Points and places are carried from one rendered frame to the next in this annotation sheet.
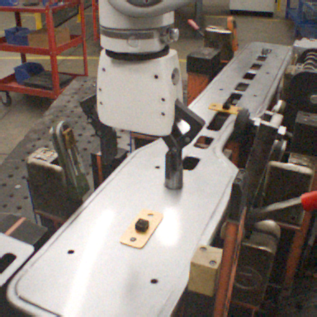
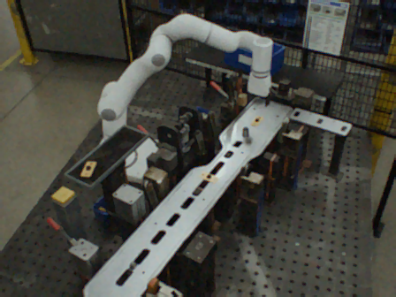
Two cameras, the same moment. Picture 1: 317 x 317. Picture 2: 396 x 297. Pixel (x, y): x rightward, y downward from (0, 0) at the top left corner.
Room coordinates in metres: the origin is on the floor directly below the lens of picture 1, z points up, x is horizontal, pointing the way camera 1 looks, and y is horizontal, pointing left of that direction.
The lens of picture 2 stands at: (2.28, 0.03, 2.36)
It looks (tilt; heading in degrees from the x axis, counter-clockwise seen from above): 40 degrees down; 190
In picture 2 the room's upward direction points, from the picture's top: 2 degrees counter-clockwise
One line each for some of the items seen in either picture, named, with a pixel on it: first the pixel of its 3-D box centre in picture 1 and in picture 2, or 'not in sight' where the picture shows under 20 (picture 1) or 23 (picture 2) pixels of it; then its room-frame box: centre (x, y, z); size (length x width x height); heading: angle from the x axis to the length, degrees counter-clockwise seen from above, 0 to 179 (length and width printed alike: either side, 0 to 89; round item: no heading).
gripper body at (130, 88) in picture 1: (138, 84); (260, 81); (0.45, 0.03, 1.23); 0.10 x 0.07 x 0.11; 66
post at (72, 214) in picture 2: not in sight; (75, 235); (1.20, -0.66, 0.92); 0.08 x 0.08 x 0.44; 66
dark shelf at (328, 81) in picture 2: not in sight; (259, 69); (-0.02, 0.02, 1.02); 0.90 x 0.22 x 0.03; 66
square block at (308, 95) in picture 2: not in sight; (300, 119); (0.26, 0.26, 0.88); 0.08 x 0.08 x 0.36; 66
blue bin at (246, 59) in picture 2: not in sight; (253, 55); (-0.04, -0.02, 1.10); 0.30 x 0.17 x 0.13; 59
